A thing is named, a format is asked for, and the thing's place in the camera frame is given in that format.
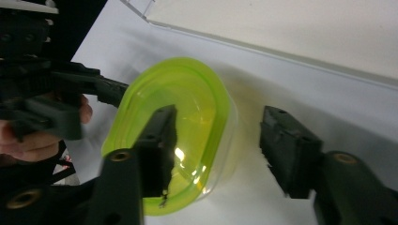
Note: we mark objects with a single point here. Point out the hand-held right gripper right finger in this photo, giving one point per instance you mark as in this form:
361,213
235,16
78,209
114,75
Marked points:
291,150

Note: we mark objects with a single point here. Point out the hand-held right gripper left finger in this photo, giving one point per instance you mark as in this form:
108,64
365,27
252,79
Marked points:
156,156

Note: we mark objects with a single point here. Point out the yellow-green oval lidded container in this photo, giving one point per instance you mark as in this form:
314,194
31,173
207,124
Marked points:
194,93

